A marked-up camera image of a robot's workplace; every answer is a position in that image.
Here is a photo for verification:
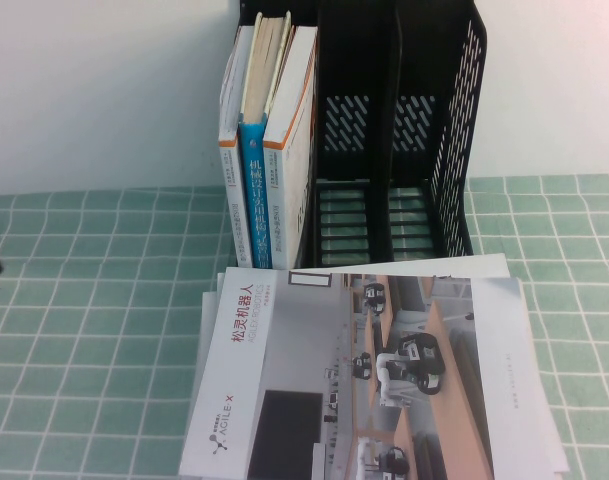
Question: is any white orange-banded book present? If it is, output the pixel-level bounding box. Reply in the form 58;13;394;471
262;24;319;270
217;24;255;269

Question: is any blue spine yellow book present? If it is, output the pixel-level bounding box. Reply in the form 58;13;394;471
237;12;293;270

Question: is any black plastic book holder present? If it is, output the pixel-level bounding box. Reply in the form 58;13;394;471
233;0;489;269

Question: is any AgileX robot photo brochure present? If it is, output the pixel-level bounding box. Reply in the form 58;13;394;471
177;265;560;480

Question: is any green checkered tablecloth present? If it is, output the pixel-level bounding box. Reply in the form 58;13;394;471
0;173;609;480

